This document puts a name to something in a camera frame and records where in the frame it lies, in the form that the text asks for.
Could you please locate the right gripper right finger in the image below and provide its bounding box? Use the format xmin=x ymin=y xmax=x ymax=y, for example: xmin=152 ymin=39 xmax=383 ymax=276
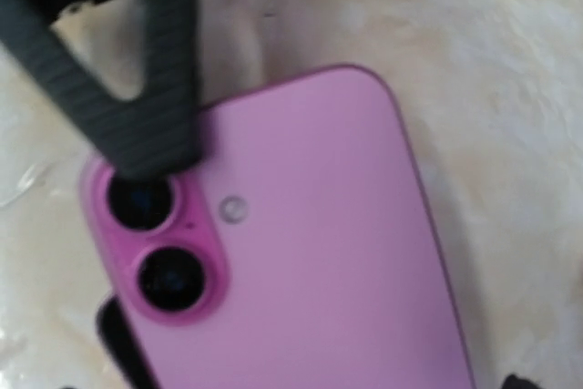
xmin=501 ymin=374 xmax=542 ymax=389

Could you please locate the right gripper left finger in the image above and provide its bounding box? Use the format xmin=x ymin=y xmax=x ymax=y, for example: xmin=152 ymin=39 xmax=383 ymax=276
xmin=1 ymin=0 xmax=203 ymax=179

